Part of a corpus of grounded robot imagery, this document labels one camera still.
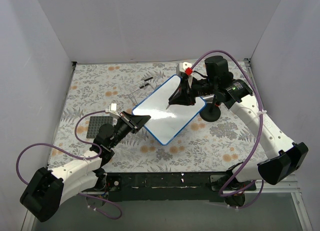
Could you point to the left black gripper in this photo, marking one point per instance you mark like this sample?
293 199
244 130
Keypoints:
130 121

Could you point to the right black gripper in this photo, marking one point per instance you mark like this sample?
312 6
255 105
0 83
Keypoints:
189 91

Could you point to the blue framed whiteboard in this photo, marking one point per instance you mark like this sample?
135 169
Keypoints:
166 124

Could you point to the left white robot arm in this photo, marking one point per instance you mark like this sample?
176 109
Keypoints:
49 188

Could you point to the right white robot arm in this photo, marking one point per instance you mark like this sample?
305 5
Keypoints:
284 156

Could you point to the black microphone on stand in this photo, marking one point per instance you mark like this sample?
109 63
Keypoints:
211 112

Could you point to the grey studded baseplate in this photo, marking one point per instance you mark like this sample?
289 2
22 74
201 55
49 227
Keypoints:
95 122

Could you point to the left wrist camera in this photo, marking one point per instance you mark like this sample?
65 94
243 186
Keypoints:
112 111

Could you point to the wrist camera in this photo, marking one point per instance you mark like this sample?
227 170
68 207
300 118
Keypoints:
112 111
185 68

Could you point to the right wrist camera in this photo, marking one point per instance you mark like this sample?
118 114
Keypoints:
185 68

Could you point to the wire whiteboard stand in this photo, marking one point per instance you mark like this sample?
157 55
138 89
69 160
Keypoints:
142 85

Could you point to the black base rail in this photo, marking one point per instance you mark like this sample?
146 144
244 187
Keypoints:
162 186

